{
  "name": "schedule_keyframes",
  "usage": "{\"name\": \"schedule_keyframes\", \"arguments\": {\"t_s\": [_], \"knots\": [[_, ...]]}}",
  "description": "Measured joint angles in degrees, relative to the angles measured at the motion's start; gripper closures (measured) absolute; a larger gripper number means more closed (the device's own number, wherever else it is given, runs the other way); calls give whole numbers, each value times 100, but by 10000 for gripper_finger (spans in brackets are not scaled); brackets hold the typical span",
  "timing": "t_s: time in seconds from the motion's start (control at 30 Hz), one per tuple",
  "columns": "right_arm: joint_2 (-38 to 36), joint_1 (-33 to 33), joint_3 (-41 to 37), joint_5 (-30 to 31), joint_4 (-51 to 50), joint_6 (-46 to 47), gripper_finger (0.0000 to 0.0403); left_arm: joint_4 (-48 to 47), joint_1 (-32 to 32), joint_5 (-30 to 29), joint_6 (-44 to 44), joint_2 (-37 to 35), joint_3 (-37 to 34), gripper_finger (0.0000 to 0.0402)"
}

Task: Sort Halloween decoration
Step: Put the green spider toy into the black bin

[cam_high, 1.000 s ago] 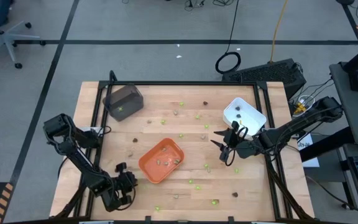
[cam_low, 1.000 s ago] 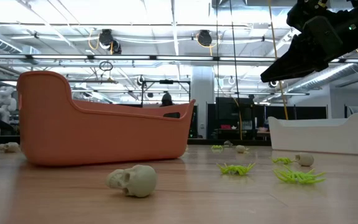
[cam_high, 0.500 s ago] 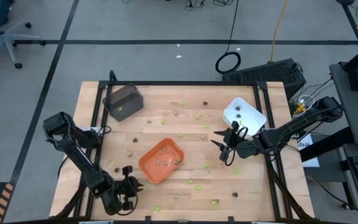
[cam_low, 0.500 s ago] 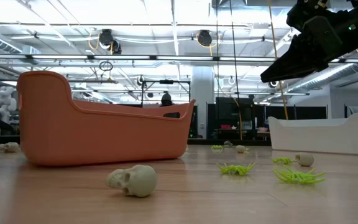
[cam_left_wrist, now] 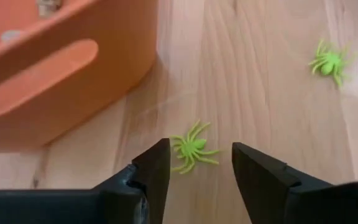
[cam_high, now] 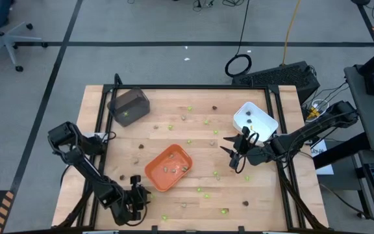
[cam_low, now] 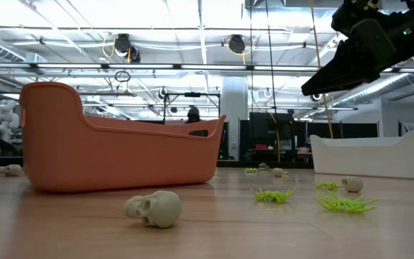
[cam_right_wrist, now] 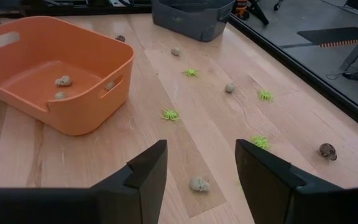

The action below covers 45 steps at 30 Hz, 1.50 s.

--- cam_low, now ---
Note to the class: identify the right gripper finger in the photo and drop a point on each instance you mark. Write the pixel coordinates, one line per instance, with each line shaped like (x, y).
(343, 72)

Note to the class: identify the beige plastic skull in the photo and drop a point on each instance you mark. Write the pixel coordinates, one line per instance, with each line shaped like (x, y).
(353, 184)
(279, 172)
(159, 209)
(13, 170)

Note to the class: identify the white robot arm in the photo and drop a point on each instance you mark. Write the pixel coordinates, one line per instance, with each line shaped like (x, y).
(4, 118)

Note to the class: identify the black room partition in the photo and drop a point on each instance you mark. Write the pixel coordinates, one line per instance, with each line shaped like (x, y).
(354, 130)

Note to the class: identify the white plastic bin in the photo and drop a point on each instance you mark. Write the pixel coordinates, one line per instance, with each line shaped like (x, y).
(368, 158)

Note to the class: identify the black cabinet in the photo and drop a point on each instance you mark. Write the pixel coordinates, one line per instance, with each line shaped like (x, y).
(264, 129)

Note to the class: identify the small red object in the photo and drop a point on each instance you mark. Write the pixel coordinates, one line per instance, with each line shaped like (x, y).
(261, 146)

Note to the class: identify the white square column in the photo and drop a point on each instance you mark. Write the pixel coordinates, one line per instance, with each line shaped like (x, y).
(234, 118)

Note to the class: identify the dark brown plastic skull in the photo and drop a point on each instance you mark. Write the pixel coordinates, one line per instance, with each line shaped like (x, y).
(263, 166)

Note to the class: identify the person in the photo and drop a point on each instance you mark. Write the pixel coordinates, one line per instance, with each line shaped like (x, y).
(193, 114)

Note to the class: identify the orange plastic bin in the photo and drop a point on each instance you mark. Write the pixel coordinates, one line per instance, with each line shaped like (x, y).
(120, 158)

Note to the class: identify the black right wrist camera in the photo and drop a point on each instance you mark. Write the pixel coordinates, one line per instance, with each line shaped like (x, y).
(350, 14)

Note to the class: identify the long ceiling light rail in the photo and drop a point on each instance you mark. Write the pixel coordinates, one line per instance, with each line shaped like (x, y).
(192, 67)

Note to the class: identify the black metal frame rig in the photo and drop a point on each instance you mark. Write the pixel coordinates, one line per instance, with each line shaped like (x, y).
(192, 94)

